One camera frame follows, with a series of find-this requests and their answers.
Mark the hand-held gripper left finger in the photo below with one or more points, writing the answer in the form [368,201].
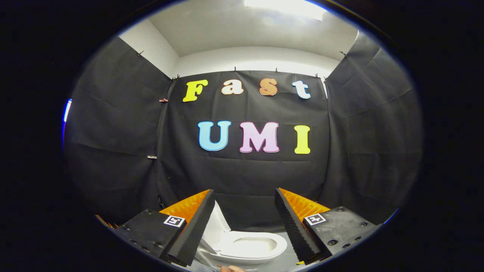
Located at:
[193,230]

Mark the black backdrop cloth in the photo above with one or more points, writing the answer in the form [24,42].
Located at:
[249,170]

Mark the white toilet bowl with seat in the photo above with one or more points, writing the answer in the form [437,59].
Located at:
[249,247]

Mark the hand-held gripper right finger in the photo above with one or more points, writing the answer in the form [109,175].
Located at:
[293,230]

